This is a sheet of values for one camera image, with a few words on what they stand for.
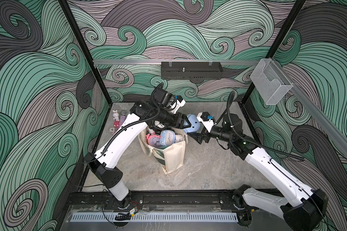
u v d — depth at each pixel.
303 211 0.36
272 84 0.75
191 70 0.95
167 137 0.76
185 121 0.62
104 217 0.69
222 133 0.58
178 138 0.78
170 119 0.57
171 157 0.73
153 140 0.81
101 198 0.73
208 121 0.57
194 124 0.67
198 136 0.61
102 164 0.40
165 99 0.53
